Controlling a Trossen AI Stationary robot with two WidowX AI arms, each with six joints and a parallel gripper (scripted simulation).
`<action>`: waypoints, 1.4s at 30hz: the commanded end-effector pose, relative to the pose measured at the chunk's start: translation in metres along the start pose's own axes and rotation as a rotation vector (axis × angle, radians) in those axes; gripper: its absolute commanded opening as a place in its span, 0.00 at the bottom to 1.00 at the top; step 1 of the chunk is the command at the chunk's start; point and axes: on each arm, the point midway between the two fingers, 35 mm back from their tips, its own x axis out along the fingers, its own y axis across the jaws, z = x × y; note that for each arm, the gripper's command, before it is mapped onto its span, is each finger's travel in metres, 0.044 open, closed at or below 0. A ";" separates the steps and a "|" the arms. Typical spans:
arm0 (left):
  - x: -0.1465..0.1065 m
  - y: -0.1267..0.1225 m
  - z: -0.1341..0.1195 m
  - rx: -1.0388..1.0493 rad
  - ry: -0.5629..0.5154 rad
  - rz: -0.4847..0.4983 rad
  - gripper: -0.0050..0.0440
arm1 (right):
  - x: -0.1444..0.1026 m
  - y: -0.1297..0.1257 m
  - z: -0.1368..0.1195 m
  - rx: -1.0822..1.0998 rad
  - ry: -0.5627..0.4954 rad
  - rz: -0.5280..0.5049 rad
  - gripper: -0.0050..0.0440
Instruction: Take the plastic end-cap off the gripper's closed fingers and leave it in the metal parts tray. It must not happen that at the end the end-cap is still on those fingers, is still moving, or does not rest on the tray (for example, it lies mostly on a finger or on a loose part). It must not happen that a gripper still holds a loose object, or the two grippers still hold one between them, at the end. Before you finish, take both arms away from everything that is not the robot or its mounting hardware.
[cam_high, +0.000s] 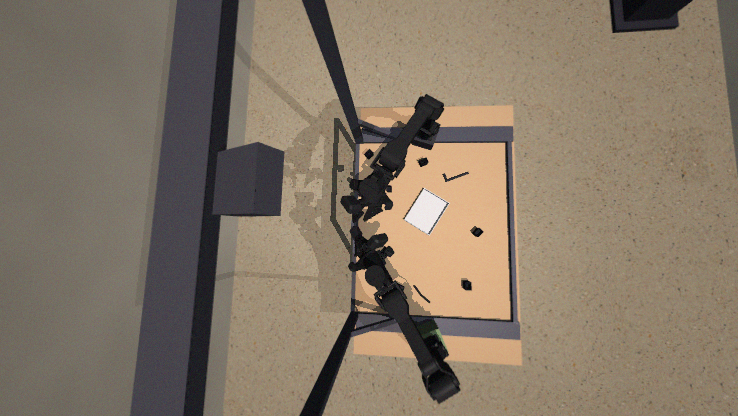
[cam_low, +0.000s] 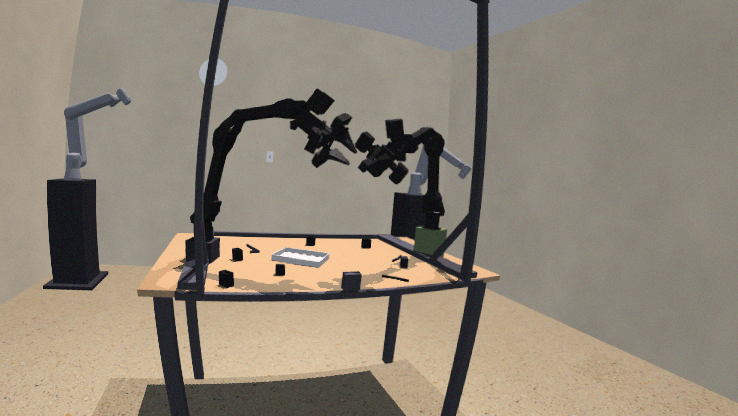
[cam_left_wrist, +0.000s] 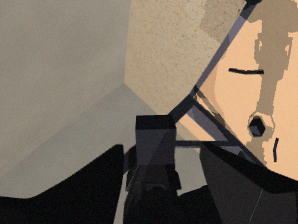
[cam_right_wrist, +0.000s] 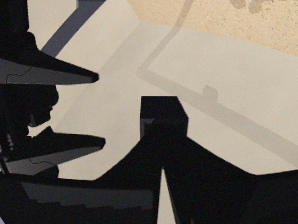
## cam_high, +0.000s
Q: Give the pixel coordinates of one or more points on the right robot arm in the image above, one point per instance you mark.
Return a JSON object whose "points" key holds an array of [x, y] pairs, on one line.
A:
{"points": [[442, 384]]}

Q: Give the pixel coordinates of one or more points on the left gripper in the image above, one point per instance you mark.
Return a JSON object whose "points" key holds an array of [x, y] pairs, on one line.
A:
{"points": [[354, 206]]}

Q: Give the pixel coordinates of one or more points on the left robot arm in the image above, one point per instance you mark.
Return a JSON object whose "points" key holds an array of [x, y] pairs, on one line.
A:
{"points": [[392, 157]]}

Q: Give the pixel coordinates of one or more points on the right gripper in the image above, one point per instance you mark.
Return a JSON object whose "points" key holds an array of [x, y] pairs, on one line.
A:
{"points": [[367, 255]]}

